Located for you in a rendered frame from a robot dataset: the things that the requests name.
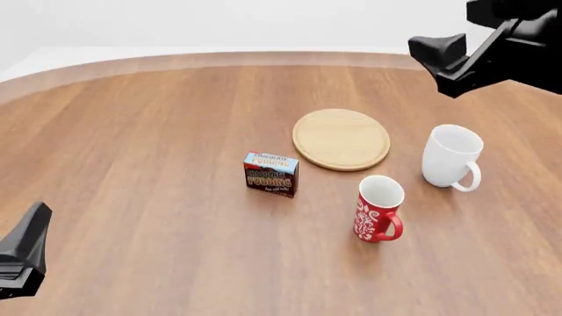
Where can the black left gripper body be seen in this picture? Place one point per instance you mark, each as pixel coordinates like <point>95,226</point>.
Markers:
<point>17,279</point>

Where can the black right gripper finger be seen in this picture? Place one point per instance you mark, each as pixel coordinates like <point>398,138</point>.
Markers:
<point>474,75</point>
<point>439,52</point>

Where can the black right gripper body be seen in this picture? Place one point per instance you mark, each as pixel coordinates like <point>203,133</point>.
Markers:
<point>535,19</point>

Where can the round wooden plate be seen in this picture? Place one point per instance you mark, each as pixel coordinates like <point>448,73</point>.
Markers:
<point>341,140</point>

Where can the red patterned mug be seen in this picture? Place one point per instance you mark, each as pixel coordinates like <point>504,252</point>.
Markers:
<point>371,220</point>

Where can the chocolate pudding box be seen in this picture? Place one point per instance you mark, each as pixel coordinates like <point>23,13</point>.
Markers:
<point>271,176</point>

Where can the white mug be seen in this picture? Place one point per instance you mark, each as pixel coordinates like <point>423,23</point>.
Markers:
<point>445,164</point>

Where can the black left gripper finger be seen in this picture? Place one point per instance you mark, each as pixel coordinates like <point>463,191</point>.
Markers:
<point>30,237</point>

